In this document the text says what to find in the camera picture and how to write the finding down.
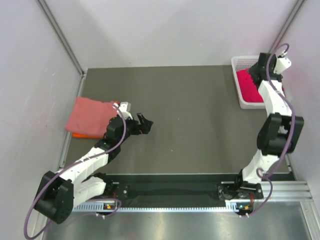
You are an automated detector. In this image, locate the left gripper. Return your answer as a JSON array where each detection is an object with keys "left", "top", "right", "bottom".
[{"left": 117, "top": 113, "right": 153, "bottom": 145}]

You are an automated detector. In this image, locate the magenta t shirt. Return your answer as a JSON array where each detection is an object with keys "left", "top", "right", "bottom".
[{"left": 236, "top": 69, "right": 263, "bottom": 103}]

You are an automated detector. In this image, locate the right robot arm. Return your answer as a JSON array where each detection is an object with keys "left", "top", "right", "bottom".
[{"left": 233, "top": 52, "right": 304, "bottom": 198}]

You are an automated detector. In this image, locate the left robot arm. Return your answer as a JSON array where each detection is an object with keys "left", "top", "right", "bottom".
[{"left": 33, "top": 113, "right": 154, "bottom": 224}]

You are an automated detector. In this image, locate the white plastic basket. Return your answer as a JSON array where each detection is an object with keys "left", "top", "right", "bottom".
[{"left": 230, "top": 55, "right": 288, "bottom": 110}]

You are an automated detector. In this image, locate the folded salmon t shirt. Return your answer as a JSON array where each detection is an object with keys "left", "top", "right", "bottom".
[{"left": 65, "top": 97, "right": 117, "bottom": 138}]

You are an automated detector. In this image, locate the folded orange t shirt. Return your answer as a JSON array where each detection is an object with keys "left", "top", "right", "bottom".
[{"left": 72, "top": 133, "right": 101, "bottom": 139}]

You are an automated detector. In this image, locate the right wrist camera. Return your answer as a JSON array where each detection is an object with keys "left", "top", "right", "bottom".
[{"left": 273, "top": 55, "right": 292, "bottom": 75}]

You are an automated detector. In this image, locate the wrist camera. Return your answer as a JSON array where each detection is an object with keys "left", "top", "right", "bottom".
[
  {"left": 117, "top": 102, "right": 133, "bottom": 120},
  {"left": 273, "top": 55, "right": 292, "bottom": 75}
]

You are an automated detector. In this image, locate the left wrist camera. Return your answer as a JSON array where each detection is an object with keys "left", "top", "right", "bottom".
[{"left": 117, "top": 102, "right": 133, "bottom": 120}]

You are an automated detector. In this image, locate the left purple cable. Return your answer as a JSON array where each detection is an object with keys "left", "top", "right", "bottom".
[{"left": 24, "top": 104, "right": 128, "bottom": 240}]

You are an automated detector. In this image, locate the slotted grey cable duct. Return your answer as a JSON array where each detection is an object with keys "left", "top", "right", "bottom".
[{"left": 72, "top": 201, "right": 253, "bottom": 213}]

